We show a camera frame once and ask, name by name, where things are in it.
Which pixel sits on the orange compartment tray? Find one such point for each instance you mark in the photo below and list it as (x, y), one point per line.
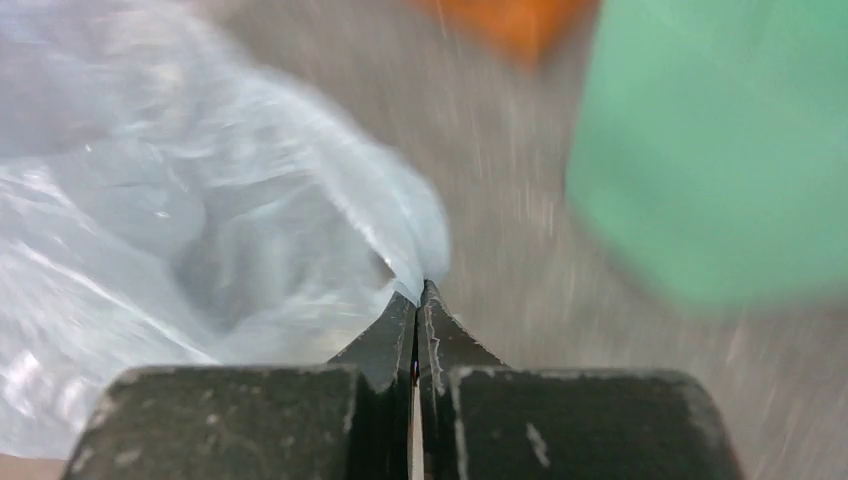
(524, 31)

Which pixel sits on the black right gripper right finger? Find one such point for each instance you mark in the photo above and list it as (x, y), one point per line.
(483, 419)

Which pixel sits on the green plastic trash bin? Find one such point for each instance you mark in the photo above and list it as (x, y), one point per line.
(710, 153)

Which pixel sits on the light blue plastic trash bag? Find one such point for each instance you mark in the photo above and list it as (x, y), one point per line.
(165, 200)

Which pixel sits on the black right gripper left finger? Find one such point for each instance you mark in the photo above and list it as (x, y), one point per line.
(349, 418)

